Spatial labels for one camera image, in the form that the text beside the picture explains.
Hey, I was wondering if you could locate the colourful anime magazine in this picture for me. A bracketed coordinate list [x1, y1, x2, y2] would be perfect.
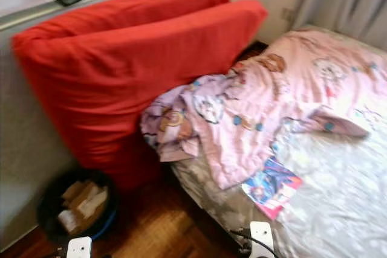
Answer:
[241, 156, 304, 221]

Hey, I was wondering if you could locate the dark round waste bin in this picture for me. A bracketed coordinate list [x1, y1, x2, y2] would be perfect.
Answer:
[36, 169, 117, 243]

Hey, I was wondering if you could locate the cardboard and paper rubbish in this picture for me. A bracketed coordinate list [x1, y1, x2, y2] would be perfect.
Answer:
[57, 179, 109, 234]

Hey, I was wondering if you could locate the red folded mattress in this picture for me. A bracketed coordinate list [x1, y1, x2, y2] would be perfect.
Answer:
[10, 0, 268, 193]

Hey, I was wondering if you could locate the pink cartoon print blanket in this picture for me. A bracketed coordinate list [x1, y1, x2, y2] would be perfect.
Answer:
[140, 30, 387, 191]

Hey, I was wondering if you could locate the bed with white floral sheet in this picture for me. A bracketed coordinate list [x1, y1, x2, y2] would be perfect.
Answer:
[171, 25, 387, 258]

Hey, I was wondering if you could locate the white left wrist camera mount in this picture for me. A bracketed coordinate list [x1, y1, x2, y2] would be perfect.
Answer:
[67, 236, 93, 258]

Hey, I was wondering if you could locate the wall socket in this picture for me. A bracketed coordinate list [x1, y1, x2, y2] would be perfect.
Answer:
[281, 7, 296, 22]

